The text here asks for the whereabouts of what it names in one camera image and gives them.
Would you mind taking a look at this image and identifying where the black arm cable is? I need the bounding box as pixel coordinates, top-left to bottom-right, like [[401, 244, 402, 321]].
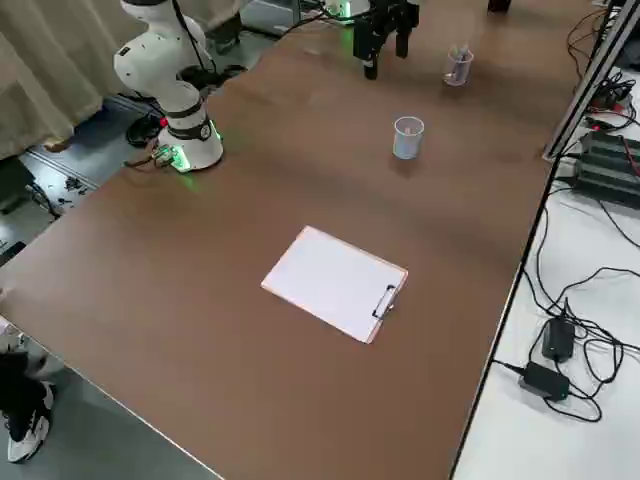
[[169, 0, 221, 89], [277, 7, 374, 36]]

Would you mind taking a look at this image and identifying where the white paper sheet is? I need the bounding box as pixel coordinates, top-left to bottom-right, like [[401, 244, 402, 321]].
[[262, 227, 406, 341]]

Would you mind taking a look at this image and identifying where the black power adapter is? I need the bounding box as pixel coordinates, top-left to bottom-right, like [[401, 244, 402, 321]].
[[517, 360, 572, 402], [541, 315, 576, 362]]

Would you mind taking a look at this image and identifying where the person's shoe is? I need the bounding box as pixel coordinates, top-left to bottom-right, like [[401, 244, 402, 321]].
[[3, 379, 55, 465]]

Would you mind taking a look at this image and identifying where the person's leg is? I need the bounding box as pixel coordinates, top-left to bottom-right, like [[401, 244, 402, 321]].
[[0, 349, 45, 416]]

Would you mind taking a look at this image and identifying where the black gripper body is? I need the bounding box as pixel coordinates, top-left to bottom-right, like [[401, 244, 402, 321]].
[[367, 0, 420, 25]]

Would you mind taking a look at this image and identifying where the clipboard with black clip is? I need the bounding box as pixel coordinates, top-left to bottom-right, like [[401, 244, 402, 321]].
[[259, 224, 410, 346]]

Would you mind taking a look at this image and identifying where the white desk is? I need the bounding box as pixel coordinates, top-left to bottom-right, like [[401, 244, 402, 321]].
[[449, 0, 640, 480]]

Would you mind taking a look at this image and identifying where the beige curtain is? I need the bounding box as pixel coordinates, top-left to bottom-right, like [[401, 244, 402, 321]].
[[0, 0, 124, 161]]

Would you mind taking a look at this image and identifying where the tangled black cable bundle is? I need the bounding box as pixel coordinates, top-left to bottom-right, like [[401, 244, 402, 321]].
[[587, 69, 640, 132]]

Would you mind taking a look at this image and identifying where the black finned electronics box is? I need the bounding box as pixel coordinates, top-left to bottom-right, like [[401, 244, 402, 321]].
[[569, 128, 640, 204]]

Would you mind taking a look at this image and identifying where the translucent blue plastic cup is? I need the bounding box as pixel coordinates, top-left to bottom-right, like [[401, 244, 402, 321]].
[[392, 115, 426, 161]]

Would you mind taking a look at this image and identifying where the black power cable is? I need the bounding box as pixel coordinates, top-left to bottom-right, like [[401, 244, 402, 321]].
[[569, 319, 629, 425], [532, 199, 640, 321]]

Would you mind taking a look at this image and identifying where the translucent pink plastic cup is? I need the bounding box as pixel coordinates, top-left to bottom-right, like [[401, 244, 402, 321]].
[[442, 47, 475, 87]]

